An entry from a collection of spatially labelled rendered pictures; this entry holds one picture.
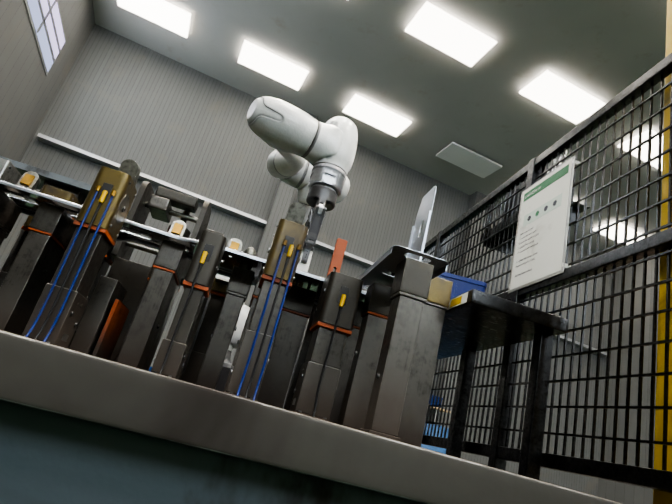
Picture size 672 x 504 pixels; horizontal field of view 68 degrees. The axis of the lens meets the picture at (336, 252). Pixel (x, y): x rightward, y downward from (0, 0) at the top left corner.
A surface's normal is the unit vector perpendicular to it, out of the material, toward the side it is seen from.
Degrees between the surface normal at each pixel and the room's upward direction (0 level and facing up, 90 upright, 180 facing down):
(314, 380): 90
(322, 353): 90
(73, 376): 90
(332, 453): 90
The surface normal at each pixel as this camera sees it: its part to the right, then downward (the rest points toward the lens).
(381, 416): 0.22, -0.29
